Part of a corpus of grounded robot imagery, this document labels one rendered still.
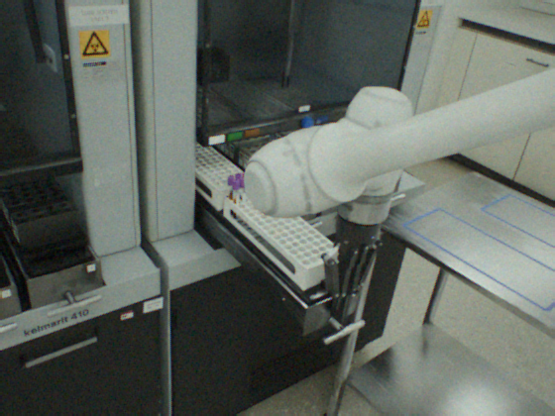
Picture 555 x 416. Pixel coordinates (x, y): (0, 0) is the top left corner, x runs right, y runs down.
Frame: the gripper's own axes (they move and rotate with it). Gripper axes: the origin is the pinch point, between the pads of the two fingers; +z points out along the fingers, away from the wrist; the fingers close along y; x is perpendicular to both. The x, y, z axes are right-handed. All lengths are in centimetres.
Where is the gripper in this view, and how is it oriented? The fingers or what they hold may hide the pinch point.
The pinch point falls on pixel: (341, 304)
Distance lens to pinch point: 101.8
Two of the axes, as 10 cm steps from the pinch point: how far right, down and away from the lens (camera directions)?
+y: -8.1, 2.4, -5.3
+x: 5.8, 4.7, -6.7
